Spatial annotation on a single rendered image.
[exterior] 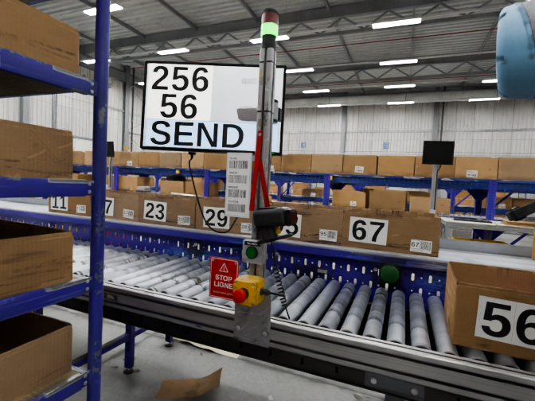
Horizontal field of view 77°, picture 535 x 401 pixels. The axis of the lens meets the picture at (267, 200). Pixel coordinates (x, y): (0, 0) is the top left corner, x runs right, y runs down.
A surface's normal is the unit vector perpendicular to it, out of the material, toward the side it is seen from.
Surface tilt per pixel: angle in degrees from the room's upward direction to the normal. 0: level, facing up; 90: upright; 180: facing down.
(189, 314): 90
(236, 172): 90
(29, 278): 91
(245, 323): 90
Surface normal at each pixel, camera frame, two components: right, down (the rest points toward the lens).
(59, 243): 0.91, 0.07
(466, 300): -0.43, 0.03
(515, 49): -0.73, 0.25
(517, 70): -0.64, 0.61
